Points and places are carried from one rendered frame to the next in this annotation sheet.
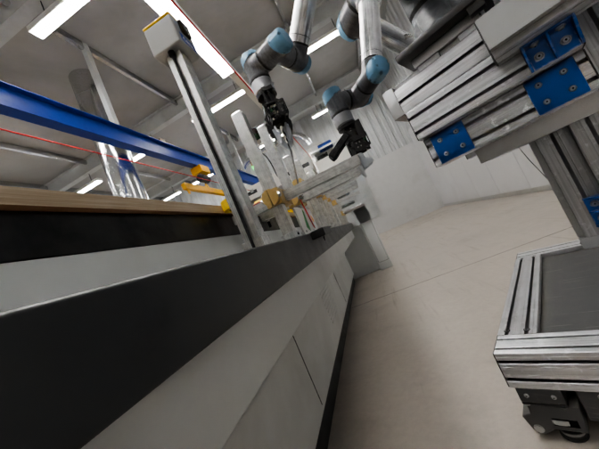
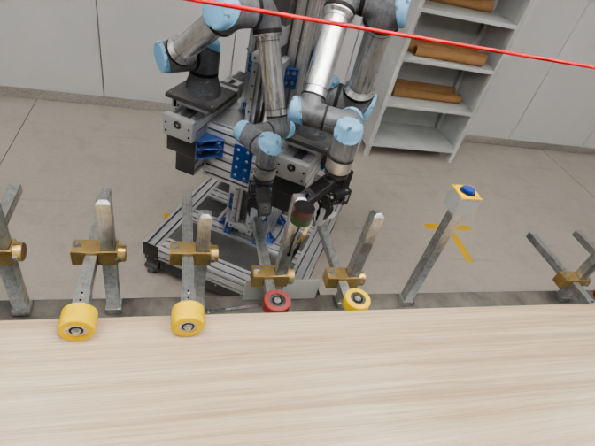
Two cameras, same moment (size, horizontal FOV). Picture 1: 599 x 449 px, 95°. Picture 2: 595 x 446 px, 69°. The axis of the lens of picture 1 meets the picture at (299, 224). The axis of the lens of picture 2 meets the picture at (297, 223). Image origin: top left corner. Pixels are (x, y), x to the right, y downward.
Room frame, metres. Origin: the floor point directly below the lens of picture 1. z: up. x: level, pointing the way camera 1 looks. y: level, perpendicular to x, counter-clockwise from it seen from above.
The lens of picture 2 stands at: (1.58, 0.78, 1.86)
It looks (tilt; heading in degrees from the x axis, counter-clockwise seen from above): 39 degrees down; 236
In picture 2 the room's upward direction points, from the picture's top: 15 degrees clockwise
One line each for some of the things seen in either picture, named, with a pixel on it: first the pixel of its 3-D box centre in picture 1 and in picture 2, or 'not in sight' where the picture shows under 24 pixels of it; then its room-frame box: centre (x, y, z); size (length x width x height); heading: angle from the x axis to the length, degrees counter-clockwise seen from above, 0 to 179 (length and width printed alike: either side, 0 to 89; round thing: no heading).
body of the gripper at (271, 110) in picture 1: (273, 108); (334, 186); (0.91, -0.08, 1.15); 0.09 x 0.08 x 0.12; 8
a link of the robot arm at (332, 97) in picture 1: (336, 102); (267, 150); (1.03, -0.32, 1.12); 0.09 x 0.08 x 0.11; 108
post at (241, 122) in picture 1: (267, 183); (354, 266); (0.81, 0.04, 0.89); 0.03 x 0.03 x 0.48; 77
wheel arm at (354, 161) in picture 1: (293, 192); (335, 266); (0.84, -0.02, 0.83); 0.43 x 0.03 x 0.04; 77
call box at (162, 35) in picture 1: (172, 45); (461, 201); (0.56, 0.09, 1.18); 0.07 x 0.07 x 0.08; 77
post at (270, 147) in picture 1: (285, 180); (284, 257); (1.06, -0.02, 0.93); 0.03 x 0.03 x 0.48; 77
